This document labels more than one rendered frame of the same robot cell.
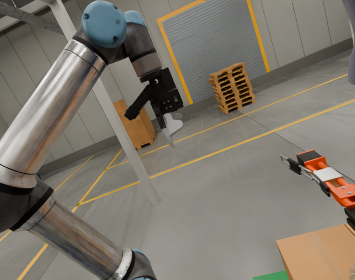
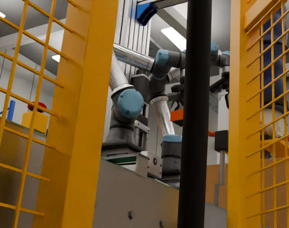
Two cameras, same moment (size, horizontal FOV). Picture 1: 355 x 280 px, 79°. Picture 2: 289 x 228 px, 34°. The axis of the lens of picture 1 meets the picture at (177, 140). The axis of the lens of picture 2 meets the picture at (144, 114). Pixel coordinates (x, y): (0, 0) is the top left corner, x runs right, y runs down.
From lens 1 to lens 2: 247 cm
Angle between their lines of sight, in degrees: 44
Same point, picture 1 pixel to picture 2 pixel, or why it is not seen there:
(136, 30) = (227, 57)
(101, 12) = (212, 44)
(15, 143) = not seen: hidden behind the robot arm
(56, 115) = not seen: hidden behind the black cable
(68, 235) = (164, 111)
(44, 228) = (159, 103)
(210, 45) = not seen: outside the picture
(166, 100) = (227, 85)
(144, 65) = (224, 69)
